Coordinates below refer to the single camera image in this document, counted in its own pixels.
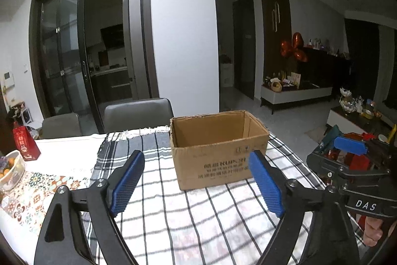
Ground grey dining chair far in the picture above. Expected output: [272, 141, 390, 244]
[40, 112, 82, 139]

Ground floral patterned placemat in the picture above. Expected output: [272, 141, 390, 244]
[1, 172, 90, 235]

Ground red foil balloons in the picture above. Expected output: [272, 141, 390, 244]
[281, 32, 307, 62]

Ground brown cardboard box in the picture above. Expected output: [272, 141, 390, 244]
[169, 110, 270, 190]

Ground lotus shaped ornament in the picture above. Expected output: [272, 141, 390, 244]
[339, 87, 357, 114]

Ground grey dining chair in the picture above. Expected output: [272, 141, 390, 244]
[104, 98, 174, 133]
[40, 112, 82, 139]

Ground red wooden chair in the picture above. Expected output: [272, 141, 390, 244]
[324, 132, 375, 170]

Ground white low tv cabinet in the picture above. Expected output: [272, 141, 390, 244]
[260, 81, 332, 114]

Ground clear food container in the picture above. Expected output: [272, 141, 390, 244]
[0, 150, 25, 192]

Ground checkered grey white tablecloth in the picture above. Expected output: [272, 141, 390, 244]
[79, 126, 367, 265]

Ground grey dining chair near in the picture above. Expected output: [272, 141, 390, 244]
[104, 98, 174, 133]

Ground right hand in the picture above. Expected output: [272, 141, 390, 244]
[363, 217, 383, 247]

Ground green cloth on chair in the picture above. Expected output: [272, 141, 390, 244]
[319, 125, 342, 152]

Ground red gift bag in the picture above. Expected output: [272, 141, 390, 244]
[13, 126, 40, 161]

